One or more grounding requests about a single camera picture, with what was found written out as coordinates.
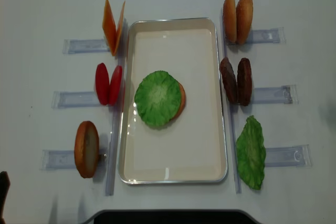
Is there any clear tomato pusher track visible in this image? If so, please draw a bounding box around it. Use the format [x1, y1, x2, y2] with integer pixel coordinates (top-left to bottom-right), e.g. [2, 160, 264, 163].
[51, 91, 101, 109]

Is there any bread slice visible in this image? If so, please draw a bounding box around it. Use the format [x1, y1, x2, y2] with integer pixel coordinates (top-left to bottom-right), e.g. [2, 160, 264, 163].
[74, 121, 99, 178]
[171, 83, 186, 121]

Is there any green lettuce leaf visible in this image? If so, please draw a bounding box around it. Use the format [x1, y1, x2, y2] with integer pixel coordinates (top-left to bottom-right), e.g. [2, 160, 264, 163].
[134, 70, 181, 128]
[236, 115, 266, 190]

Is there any bun slice rack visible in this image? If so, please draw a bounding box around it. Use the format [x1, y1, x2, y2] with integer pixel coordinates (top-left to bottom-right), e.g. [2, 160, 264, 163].
[223, 0, 237, 43]
[236, 0, 253, 45]

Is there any right bun slice far rack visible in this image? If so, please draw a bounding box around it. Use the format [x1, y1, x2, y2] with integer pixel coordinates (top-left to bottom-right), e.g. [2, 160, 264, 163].
[236, 0, 253, 45]

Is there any clear bread pusher track left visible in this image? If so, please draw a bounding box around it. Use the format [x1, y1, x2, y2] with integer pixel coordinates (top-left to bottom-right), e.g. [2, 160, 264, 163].
[39, 148, 108, 170]

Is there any green lettuce leaf in rack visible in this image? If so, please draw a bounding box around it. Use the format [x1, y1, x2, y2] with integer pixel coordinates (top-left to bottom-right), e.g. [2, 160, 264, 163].
[236, 115, 266, 190]

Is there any right tomato slice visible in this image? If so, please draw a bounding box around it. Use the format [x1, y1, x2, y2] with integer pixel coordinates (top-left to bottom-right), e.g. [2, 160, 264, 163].
[109, 65, 122, 106]

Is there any left meat patty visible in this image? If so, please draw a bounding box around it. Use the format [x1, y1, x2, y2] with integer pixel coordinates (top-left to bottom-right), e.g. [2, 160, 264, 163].
[219, 57, 238, 104]

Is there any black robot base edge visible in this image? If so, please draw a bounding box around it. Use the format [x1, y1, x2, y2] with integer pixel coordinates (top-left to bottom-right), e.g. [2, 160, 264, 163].
[89, 210, 257, 223]

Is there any clear lettuce pusher track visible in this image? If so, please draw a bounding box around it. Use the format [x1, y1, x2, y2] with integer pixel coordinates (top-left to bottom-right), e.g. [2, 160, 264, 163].
[265, 145, 312, 167]

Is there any cheese slice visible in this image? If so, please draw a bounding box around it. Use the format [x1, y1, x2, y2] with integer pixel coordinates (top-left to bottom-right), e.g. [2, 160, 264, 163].
[102, 0, 117, 56]
[114, 2, 125, 53]

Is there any left tomato slice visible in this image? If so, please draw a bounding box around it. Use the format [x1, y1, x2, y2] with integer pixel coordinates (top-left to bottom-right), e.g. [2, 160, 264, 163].
[95, 63, 110, 105]

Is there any meat patty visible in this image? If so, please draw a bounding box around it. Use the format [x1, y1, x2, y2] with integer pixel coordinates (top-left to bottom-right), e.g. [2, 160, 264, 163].
[219, 57, 238, 104]
[237, 58, 252, 106]

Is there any white rectangular tray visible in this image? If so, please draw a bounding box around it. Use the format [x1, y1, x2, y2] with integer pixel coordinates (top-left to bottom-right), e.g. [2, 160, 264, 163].
[118, 18, 227, 185]

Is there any clear cheese pusher track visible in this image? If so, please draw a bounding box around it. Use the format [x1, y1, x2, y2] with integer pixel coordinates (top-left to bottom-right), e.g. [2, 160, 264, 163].
[62, 39, 110, 54]

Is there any clear patty pusher track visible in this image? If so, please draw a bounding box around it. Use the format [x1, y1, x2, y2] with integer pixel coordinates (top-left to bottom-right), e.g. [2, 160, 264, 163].
[250, 85, 299, 104]

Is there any right cheese slice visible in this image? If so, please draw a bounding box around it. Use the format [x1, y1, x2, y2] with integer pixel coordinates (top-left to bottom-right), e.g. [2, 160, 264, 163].
[114, 2, 125, 53]

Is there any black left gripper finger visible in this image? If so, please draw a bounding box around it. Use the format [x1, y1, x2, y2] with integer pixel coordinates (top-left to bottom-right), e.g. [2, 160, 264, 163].
[0, 171, 11, 223]

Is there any right meat patty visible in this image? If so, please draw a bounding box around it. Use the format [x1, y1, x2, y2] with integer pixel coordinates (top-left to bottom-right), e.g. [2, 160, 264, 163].
[237, 58, 252, 106]

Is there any clear bun pusher track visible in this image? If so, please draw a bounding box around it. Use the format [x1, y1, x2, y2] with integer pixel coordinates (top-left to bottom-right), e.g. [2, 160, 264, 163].
[225, 26, 286, 46]

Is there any left cheese slice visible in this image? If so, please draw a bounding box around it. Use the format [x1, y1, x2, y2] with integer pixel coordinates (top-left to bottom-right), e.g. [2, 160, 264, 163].
[102, 0, 117, 56]

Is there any tomato slice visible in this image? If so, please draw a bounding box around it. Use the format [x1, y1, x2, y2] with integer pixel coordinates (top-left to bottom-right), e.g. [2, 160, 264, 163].
[109, 65, 122, 106]
[95, 63, 110, 105]

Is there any left bun slice far rack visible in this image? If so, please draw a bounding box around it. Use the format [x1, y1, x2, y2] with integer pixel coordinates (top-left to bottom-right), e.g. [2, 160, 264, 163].
[223, 0, 237, 43]

